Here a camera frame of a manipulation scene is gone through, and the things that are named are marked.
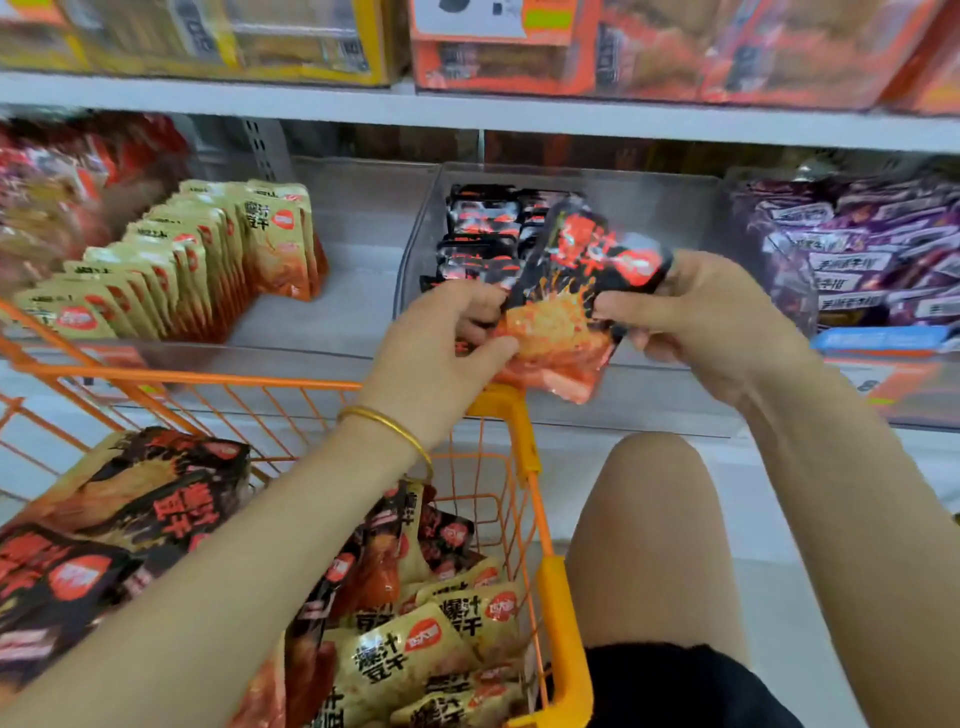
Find person's left hand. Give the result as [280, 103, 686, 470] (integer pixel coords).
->
[360, 280, 519, 452]

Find stack of yellow trimmed packets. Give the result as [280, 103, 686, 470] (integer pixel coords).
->
[0, 0, 410, 87]

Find yellow orange snack packet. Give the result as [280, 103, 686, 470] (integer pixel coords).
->
[240, 180, 327, 302]

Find person's left forearm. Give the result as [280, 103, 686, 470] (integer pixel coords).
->
[0, 420, 434, 728]

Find black flame print snack packet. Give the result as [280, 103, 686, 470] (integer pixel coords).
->
[517, 187, 579, 215]
[495, 199, 674, 407]

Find stack of orange trimmed packets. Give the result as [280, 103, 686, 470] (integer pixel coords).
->
[408, 0, 960, 114]

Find orange shopping cart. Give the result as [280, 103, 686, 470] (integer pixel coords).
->
[0, 300, 594, 728]

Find pile of black orange snacks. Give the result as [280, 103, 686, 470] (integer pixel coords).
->
[0, 424, 530, 728]

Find row of black orange snacks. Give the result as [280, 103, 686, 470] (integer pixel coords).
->
[420, 183, 527, 290]

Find gold bracelet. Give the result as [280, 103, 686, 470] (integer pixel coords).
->
[339, 402, 437, 485]

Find orange blue shelf price tag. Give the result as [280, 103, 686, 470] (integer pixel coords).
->
[814, 325, 960, 422]

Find person's right hand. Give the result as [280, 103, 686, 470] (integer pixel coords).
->
[595, 250, 819, 410]

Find pile of purple packets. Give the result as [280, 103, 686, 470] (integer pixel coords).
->
[735, 172, 960, 332]

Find black shorts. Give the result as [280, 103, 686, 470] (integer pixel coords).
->
[577, 642, 804, 728]

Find person's right forearm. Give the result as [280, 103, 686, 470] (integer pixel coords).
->
[742, 352, 960, 728]

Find row of yellow orange snacks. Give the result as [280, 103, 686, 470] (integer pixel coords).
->
[0, 180, 249, 362]

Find pile of red tan packets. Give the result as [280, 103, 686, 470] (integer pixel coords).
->
[0, 112, 194, 294]

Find white orange price tag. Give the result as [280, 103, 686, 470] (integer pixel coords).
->
[408, 0, 584, 44]

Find person's right leg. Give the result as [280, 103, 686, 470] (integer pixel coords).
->
[567, 432, 752, 662]

